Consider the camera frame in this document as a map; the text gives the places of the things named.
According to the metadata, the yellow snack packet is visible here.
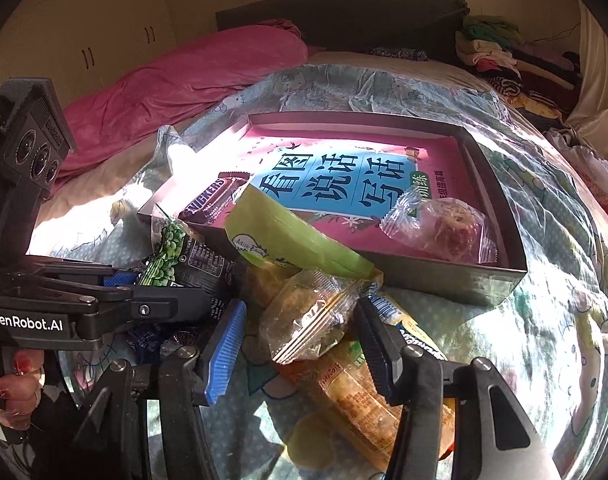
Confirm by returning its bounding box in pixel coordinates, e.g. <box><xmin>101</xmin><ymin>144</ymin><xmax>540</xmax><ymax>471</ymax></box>
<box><xmin>371</xmin><ymin>292</ymin><xmax>450</xmax><ymax>363</ymax></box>

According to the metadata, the black green pea packet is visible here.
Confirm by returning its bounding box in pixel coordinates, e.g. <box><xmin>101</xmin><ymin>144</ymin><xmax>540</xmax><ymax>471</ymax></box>
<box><xmin>141</xmin><ymin>205</ymin><xmax>237</xmax><ymax>321</ymax></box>

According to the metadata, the white crumpled cloth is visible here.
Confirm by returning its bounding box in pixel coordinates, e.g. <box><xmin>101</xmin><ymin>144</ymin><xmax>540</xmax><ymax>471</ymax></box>
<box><xmin>544</xmin><ymin>125</ymin><xmax>608</xmax><ymax>196</ymax></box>

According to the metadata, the black wall cable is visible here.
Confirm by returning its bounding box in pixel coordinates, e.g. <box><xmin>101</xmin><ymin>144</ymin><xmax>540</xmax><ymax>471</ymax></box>
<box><xmin>526</xmin><ymin>22</ymin><xmax>582</xmax><ymax>43</ymax></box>

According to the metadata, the dark cardboard box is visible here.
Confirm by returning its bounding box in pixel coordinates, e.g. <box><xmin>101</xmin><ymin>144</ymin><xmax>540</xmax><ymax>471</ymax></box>
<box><xmin>136</xmin><ymin>111</ymin><xmax>529</xmax><ymax>308</ymax></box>

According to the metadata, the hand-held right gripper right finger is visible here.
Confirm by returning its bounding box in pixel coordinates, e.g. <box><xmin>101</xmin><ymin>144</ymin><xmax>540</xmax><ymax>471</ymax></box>
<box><xmin>354</xmin><ymin>296</ymin><xmax>562</xmax><ymax>480</ymax></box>

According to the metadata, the pink blanket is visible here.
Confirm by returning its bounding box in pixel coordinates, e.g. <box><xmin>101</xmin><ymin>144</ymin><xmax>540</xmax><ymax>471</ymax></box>
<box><xmin>49</xmin><ymin>19</ymin><xmax>310</xmax><ymax>181</ymax></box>

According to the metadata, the dark blue cookie packet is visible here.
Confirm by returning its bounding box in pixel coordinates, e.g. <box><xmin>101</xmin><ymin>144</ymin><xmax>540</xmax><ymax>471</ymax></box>
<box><xmin>121</xmin><ymin>322</ymin><xmax>190</xmax><ymax>361</ymax></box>

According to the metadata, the clear floss pastry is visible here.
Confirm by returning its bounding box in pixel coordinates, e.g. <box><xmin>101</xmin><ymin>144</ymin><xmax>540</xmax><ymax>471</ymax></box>
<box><xmin>380</xmin><ymin>195</ymin><xmax>499</xmax><ymax>264</ymax></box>

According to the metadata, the green milk snack packet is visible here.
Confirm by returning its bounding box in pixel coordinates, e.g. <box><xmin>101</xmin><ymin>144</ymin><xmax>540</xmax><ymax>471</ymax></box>
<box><xmin>224</xmin><ymin>182</ymin><xmax>376</xmax><ymax>277</ymax></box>

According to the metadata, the cream wardrobe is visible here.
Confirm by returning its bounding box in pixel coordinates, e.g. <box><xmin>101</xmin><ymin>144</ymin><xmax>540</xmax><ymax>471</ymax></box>
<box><xmin>0</xmin><ymin>0</ymin><xmax>180</xmax><ymax>126</ymax></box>

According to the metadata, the brown chocolate bar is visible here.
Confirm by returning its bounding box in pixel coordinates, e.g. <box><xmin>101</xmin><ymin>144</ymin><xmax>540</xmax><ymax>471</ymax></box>
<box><xmin>178</xmin><ymin>170</ymin><xmax>252</xmax><ymax>228</ymax></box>

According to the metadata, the beige curtain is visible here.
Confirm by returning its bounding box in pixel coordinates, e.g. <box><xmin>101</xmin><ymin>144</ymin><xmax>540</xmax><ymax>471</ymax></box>
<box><xmin>564</xmin><ymin>2</ymin><xmax>608</xmax><ymax>161</ymax></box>

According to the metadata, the pink and blue book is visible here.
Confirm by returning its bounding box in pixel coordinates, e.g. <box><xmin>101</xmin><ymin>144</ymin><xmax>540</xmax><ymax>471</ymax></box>
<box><xmin>156</xmin><ymin>125</ymin><xmax>510</xmax><ymax>266</ymax></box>

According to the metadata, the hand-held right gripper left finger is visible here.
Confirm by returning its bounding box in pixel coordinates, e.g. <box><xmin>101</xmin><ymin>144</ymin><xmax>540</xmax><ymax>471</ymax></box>
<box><xmin>59</xmin><ymin>299</ymin><xmax>248</xmax><ymax>480</ymax></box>

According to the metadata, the cartoon printed quilt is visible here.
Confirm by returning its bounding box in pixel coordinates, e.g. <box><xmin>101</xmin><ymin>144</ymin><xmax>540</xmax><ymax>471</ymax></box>
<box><xmin>34</xmin><ymin>62</ymin><xmax>608</xmax><ymax>480</ymax></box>

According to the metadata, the beige bed sheet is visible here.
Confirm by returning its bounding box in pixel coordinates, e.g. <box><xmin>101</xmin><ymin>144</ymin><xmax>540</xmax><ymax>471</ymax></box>
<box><xmin>29</xmin><ymin>150</ymin><xmax>185</xmax><ymax>256</ymax></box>

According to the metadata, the dark patterned cloth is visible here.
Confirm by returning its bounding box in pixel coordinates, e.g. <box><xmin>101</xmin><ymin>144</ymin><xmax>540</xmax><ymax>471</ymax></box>
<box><xmin>364</xmin><ymin>46</ymin><xmax>430</xmax><ymax>63</ymax></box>

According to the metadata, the dark grey headboard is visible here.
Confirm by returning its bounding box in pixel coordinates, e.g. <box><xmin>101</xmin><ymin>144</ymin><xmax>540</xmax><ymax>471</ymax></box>
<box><xmin>215</xmin><ymin>0</ymin><xmax>471</xmax><ymax>61</ymax></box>

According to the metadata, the person's left hand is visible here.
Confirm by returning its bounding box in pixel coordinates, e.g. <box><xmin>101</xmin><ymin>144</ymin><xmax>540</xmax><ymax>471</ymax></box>
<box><xmin>0</xmin><ymin>347</ymin><xmax>47</xmax><ymax>431</ymax></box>

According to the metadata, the round pastry with green label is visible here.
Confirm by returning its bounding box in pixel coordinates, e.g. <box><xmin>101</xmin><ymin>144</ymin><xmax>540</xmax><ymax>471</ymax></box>
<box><xmin>258</xmin><ymin>267</ymin><xmax>385</xmax><ymax>365</ymax></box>

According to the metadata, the pile of folded clothes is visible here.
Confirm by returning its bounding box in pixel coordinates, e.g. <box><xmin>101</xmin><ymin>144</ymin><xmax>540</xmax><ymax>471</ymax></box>
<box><xmin>454</xmin><ymin>14</ymin><xmax>585</xmax><ymax>121</ymax></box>

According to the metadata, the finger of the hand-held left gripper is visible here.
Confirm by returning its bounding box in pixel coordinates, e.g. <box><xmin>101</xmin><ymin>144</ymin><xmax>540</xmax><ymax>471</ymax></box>
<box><xmin>34</xmin><ymin>275</ymin><xmax>205</xmax><ymax>323</ymax></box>
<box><xmin>29</xmin><ymin>256</ymin><xmax>140</xmax><ymax>288</ymax></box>

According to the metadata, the orange bread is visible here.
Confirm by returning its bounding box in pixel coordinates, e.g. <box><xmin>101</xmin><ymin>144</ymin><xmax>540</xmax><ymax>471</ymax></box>
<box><xmin>279</xmin><ymin>337</ymin><xmax>457</xmax><ymax>471</ymax></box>

